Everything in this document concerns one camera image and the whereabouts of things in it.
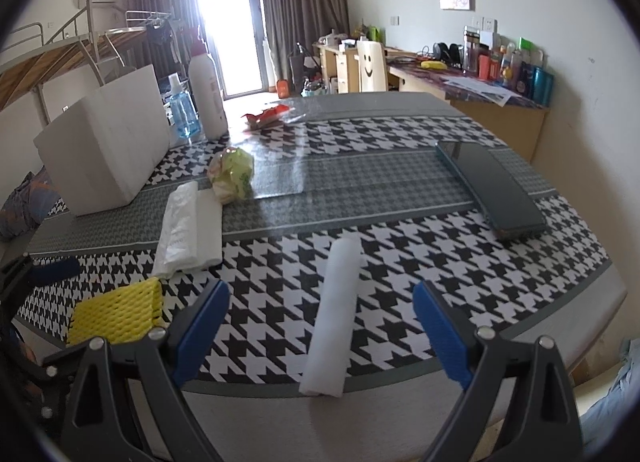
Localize wooden chair with smiley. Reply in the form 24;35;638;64
356;39;388;93

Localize white folded tissue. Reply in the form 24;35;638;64
192;189;224;271

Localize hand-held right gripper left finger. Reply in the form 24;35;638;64
60;278;232;462

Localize black headphones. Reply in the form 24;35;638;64
432;42;461;65

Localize white foam box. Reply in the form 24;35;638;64
33;66;171;217

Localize metal bunk bed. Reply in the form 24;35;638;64
87;0;201;77
0;22;126;143

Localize green plastic bag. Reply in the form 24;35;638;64
209;146;254;204

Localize blue patterned quilt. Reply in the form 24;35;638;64
0;169;63;243

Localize black smartphone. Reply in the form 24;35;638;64
434;140;548;241

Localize white pump bottle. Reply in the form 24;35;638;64
188;26;229;141

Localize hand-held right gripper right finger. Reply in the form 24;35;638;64
412;280;583;462

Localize white foam sheet roll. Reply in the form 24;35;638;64
299;237;362;399

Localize red snack packet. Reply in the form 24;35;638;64
241;104;291;131

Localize person's leg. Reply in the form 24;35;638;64
582;337;633;443

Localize wooden desk with patterned cover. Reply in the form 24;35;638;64
387;54;551;163

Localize plain wooden desk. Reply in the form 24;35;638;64
314;39;401;95

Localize white plastic bag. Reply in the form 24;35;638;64
151;181;201;279

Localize printed papers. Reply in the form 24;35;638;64
440;74;518;105

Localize row of toiletry bottles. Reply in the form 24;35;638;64
477;34;556;105

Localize glass balcony door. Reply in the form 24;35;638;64
192;0;268;97

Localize blue spray bottle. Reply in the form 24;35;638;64
165;73;202;139

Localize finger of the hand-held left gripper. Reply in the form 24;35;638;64
22;344;83;443
0;253;82;307

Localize dark drinking tumbler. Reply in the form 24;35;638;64
462;26;482;73

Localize yellow foam net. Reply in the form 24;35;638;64
66;277;168;347

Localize dark hanging clothes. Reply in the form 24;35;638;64
145;24;176;47

